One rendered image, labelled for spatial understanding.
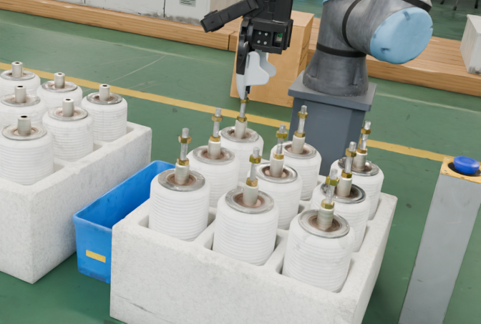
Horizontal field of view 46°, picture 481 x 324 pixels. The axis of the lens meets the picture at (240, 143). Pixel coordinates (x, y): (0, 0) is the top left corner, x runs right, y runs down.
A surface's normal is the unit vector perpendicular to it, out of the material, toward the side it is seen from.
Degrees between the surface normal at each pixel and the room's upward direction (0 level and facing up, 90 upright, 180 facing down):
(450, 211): 90
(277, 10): 90
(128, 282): 90
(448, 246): 90
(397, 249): 0
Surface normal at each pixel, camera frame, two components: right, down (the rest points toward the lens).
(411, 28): 0.39, 0.51
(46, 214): 0.91, 0.25
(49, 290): 0.11, -0.91
